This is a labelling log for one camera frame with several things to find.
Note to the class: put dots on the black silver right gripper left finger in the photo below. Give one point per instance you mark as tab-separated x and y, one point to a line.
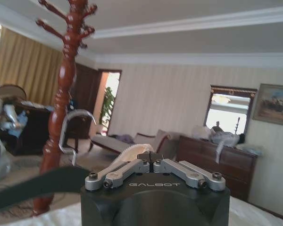
122	173

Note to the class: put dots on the black silver right gripper right finger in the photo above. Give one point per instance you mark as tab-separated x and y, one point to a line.
184	174

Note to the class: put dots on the white bed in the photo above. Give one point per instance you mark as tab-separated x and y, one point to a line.
261	215

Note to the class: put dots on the purple cloth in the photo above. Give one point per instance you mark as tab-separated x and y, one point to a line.
122	138

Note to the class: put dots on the beige chaise sofa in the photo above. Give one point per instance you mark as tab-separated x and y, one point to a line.
146	140

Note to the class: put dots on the white plastic bag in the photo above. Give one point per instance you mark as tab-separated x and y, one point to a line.
201	132

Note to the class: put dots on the dark wooden dresser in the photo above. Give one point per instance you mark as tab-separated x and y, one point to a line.
235	169

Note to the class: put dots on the grey cloth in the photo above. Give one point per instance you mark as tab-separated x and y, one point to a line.
224	139

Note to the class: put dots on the pale blue cloth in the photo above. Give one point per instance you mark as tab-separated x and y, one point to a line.
250	148

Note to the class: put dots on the green potted plant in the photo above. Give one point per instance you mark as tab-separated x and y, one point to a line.
108	103

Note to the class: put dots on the wood-framed mirror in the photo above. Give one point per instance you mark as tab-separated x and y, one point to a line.
226	113

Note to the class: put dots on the grey bent metal hook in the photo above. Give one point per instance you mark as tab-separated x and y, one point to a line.
65	122

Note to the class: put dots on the dark wooden door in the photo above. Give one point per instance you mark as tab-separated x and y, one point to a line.
86	94

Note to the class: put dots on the red-brown wooden coat rack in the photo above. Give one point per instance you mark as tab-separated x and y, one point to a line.
61	110

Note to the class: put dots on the dark wooden desk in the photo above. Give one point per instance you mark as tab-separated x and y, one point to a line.
33	131

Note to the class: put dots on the framed landscape painting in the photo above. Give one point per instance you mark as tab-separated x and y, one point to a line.
273	104

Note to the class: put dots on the round-backed chair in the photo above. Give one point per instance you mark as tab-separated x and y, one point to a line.
10	93

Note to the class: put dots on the yellow curtain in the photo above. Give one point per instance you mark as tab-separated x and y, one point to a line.
26	61

